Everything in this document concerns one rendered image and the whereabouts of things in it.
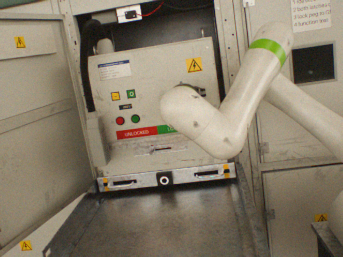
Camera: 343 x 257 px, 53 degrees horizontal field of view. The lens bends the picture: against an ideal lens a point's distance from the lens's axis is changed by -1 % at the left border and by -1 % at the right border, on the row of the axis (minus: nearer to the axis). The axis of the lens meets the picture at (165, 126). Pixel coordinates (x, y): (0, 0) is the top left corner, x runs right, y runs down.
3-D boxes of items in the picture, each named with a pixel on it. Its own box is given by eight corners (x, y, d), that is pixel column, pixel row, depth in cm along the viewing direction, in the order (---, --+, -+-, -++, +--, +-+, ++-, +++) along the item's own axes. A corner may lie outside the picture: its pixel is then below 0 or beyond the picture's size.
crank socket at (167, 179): (172, 185, 132) (171, 173, 131) (157, 187, 133) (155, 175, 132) (173, 182, 135) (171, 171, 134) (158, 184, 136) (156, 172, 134)
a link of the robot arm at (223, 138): (236, 61, 108) (256, 40, 99) (267, 84, 109) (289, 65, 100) (185, 148, 89) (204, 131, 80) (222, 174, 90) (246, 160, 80)
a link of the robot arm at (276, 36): (287, 52, 118) (255, 36, 120) (305, 23, 108) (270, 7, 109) (271, 86, 109) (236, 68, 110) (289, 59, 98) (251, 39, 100)
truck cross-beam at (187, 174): (236, 177, 132) (234, 162, 130) (99, 191, 139) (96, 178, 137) (235, 172, 137) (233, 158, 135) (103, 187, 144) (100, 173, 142)
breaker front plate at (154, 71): (227, 166, 131) (211, 38, 121) (104, 180, 138) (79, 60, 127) (226, 165, 133) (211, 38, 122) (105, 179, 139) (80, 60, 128)
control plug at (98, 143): (106, 166, 125) (97, 119, 121) (94, 167, 126) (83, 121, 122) (112, 159, 133) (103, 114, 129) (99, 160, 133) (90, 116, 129)
